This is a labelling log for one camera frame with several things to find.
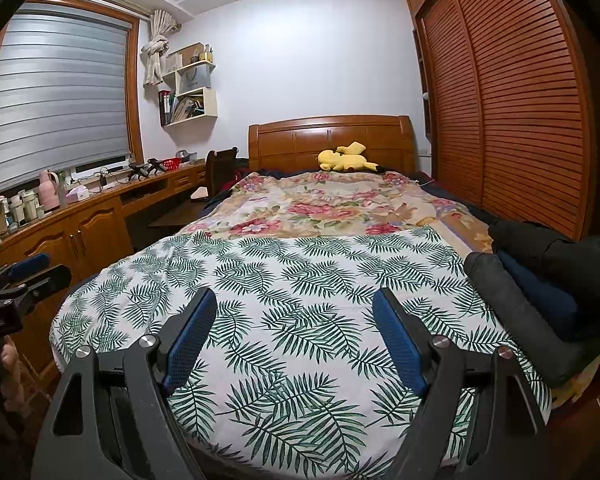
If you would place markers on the yellow plush toy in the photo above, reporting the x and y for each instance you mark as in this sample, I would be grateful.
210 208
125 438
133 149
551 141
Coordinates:
342 160

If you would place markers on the person's left hand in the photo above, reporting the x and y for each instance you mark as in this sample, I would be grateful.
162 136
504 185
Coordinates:
14 380

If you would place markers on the grey round container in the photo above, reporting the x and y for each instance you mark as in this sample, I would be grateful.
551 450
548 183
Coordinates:
184 155

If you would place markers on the floral blanket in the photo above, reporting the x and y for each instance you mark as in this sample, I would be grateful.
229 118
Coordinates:
330 205

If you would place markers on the grey paper bag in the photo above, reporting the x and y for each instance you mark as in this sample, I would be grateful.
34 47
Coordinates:
194 80

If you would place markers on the wooden bed headboard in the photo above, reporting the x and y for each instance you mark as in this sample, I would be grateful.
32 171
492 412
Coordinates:
290 142

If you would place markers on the leaf print bed sheet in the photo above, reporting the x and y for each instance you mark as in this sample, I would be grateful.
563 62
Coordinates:
300 310

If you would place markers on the row of books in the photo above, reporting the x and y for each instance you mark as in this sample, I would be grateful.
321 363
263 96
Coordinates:
182 109

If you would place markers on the tied beige curtain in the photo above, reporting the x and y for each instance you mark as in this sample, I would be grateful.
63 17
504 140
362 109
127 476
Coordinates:
155 52

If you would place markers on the pink thermos jug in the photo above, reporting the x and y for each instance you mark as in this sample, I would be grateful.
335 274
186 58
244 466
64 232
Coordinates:
49 192

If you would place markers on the black tools on desk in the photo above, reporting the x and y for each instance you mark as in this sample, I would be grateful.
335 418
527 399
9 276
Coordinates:
144 169

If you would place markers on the long wooden desk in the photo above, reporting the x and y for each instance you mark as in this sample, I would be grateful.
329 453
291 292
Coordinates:
80 240

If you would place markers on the white jar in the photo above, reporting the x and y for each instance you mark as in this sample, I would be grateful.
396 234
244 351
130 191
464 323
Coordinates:
32 206
16 211

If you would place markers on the wooden slatted wardrobe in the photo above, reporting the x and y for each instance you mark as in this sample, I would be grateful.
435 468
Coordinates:
505 85

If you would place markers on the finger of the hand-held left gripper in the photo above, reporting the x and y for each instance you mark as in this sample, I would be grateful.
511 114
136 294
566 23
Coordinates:
42 284
27 265

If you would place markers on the navy folded garment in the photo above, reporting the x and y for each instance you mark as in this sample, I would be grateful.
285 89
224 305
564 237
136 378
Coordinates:
540 295

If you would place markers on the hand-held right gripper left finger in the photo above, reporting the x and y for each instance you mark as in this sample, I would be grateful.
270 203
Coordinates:
190 342

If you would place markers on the brass curtain rod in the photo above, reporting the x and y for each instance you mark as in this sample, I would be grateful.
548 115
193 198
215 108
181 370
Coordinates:
130 6

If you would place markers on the red basket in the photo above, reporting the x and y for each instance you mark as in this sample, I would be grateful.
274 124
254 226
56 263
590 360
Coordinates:
170 164

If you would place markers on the pink tissue box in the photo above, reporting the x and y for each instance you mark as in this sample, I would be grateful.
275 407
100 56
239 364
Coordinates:
77 194

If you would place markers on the dark wooden chair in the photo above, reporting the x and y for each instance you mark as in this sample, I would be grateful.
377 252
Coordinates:
221 170

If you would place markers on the grey window blind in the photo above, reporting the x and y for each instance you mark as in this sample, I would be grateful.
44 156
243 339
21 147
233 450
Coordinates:
55 95

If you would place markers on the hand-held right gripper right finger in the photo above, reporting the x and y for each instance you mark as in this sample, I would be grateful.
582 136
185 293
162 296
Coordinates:
400 342

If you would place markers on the white wall shelf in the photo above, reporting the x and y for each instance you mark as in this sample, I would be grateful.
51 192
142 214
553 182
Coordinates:
210 105

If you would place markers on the grey folded garment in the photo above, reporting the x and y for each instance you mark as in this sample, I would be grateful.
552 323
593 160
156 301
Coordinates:
510 310

